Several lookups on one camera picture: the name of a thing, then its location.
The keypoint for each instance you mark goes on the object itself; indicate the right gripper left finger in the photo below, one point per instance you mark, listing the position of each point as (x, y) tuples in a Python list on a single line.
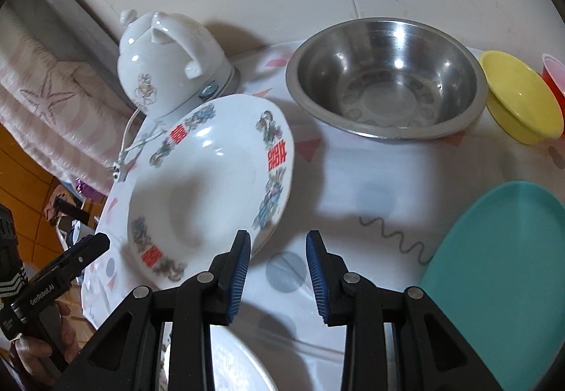
[(124, 352)]

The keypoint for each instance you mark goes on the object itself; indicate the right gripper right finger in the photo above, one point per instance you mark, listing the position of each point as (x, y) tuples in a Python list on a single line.
[(391, 335)]

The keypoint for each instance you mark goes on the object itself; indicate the turquoise plastic plate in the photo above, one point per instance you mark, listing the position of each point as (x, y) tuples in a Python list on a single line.
[(498, 275)]

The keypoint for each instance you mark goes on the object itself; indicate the white plate pink roses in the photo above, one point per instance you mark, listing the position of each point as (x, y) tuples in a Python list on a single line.
[(235, 366)]

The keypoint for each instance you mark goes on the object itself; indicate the yellow plastic bowl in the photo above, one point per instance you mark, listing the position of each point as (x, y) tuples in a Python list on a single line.
[(519, 100)]

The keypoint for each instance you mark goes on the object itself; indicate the stainless steel bowl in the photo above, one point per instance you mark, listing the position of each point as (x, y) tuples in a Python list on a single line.
[(388, 79)]

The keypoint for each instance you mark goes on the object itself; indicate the red plastic bowl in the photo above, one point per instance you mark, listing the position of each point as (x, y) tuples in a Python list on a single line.
[(553, 73)]

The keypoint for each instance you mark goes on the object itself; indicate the white patterned tablecloth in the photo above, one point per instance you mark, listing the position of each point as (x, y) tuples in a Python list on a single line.
[(384, 207)]

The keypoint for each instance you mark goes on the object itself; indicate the pink striped starfish curtain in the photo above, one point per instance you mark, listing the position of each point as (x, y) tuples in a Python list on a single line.
[(61, 113)]

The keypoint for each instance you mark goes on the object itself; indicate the white ceramic electric kettle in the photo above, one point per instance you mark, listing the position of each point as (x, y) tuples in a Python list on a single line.
[(169, 64)]

